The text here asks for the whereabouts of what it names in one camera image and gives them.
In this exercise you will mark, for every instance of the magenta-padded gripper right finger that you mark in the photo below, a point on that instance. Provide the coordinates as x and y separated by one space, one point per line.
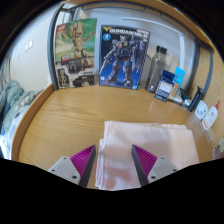
163 167

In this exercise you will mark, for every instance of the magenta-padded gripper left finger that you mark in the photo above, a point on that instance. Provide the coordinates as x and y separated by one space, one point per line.
61 168

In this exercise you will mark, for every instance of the pink towel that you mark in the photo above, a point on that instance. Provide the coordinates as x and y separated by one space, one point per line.
156 143

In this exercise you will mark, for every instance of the clear plastic container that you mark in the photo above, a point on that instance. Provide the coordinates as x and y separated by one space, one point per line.
210 135

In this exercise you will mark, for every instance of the white mug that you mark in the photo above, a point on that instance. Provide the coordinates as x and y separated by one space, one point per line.
201 110

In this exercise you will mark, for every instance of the white bottle with red pump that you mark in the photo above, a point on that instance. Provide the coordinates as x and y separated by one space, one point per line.
210 117

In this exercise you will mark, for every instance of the black tumbler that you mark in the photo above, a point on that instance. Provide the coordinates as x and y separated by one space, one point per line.
195 99

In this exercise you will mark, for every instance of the bed with grey-green bedding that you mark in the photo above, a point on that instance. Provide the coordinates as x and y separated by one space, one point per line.
13 103

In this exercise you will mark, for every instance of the light blue carton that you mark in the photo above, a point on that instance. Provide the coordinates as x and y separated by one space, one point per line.
179 77

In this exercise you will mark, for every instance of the light wooden wardrobe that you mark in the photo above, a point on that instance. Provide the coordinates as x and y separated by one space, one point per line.
218 90

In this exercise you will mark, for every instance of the clear bottle with dark cap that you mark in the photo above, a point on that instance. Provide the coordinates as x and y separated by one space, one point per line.
156 70

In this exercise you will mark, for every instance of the tree figure toy box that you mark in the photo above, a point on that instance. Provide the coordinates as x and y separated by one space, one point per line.
76 53

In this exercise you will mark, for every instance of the robot model kit box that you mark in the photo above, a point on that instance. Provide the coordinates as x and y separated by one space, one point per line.
124 56

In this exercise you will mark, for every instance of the white desk lamp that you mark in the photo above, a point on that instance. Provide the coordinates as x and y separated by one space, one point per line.
181 45

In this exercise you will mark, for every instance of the grey metal desk frame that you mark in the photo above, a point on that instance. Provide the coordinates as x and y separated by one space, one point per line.
51 50

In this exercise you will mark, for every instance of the white wall switch plate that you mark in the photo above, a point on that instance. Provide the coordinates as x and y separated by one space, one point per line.
29 46

